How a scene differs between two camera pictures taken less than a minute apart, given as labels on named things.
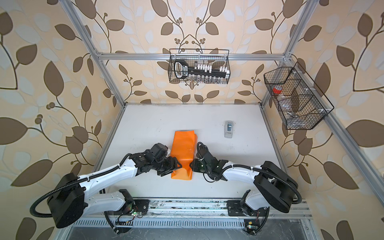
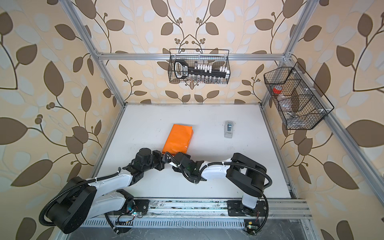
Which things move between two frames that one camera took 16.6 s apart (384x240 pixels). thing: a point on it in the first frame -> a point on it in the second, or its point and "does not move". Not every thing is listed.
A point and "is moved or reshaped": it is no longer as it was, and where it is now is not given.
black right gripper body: (208, 170) -> (178, 170)
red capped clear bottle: (277, 90) does not move
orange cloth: (183, 148) is moved or reshaped
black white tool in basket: (182, 70) does not move
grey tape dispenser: (228, 129) does not move
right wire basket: (301, 104) does not move
